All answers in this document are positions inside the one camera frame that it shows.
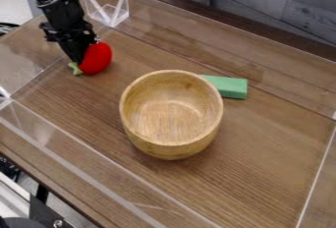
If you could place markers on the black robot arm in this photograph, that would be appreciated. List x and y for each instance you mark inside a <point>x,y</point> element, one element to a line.
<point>65,27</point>

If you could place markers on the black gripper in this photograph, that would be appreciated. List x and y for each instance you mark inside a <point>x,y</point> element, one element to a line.
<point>66,28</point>

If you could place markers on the wooden bowl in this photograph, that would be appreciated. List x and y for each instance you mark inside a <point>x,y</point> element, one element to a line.
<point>170,110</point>

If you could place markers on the black table leg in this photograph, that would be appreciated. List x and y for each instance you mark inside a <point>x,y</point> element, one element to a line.
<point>41,193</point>

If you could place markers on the green sponge block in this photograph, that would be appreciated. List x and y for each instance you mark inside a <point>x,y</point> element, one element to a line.
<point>229,87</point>

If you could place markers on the clear acrylic tray walls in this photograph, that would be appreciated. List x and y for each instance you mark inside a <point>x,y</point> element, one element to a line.
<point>266,173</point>

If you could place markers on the red plush fruit green stem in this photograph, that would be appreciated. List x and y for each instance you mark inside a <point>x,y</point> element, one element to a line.
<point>97,59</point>

